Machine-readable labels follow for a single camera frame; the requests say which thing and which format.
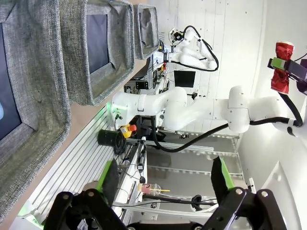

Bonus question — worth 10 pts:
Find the black monitor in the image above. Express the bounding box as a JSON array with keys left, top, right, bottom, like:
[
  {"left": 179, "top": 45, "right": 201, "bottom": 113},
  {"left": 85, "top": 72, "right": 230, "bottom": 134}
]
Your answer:
[{"left": 174, "top": 70, "right": 196, "bottom": 88}]

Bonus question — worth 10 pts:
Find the grey fabric basket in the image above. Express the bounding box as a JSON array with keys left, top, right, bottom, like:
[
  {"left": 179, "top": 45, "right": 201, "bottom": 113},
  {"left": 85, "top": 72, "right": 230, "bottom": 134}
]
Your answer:
[
  {"left": 59, "top": 0, "right": 135, "bottom": 106},
  {"left": 0, "top": 0, "right": 72, "bottom": 218},
  {"left": 133, "top": 3, "right": 160, "bottom": 60}
]

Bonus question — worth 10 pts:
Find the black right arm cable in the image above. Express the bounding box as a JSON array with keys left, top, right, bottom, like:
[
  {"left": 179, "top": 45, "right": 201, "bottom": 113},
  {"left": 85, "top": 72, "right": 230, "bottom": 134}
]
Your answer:
[{"left": 152, "top": 92, "right": 303, "bottom": 154}]

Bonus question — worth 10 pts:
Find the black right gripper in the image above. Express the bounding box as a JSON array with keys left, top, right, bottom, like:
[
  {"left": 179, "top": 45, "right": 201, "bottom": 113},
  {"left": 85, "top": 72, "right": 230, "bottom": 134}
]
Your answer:
[{"left": 268, "top": 57, "right": 307, "bottom": 95}]

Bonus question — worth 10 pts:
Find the crushed red can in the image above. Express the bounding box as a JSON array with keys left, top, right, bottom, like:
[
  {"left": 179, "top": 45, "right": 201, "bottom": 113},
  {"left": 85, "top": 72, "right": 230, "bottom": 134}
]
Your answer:
[{"left": 271, "top": 42, "right": 295, "bottom": 93}]

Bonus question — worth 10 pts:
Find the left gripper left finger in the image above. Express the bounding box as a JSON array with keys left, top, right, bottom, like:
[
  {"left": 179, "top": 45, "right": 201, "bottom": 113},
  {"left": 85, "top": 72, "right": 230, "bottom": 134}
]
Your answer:
[{"left": 44, "top": 159, "right": 128, "bottom": 230}]

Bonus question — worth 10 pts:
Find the grooved aluminium base frame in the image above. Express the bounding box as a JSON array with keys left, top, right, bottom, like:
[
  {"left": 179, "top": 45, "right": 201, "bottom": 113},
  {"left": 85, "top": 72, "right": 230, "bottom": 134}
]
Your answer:
[{"left": 31, "top": 105, "right": 116, "bottom": 216}]

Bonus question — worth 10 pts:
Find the black cylinder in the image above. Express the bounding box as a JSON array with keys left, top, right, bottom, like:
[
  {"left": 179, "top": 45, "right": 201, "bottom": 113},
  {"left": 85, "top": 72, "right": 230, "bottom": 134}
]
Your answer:
[{"left": 97, "top": 128, "right": 127, "bottom": 147}]

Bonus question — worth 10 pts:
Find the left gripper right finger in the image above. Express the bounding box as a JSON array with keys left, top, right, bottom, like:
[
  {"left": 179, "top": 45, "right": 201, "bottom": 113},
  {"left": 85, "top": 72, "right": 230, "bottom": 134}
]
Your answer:
[{"left": 203, "top": 157, "right": 287, "bottom": 230}]

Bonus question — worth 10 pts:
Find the yellow emergency stop button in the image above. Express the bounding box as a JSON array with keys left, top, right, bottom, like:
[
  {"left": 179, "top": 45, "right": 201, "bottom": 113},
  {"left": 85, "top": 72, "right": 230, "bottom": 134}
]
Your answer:
[{"left": 119, "top": 124, "right": 137, "bottom": 139}]

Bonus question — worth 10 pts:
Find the plastic drink cup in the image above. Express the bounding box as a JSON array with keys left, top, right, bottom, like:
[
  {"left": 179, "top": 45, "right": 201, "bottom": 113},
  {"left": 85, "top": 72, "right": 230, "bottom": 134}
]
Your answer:
[{"left": 138, "top": 183, "right": 161, "bottom": 195}]

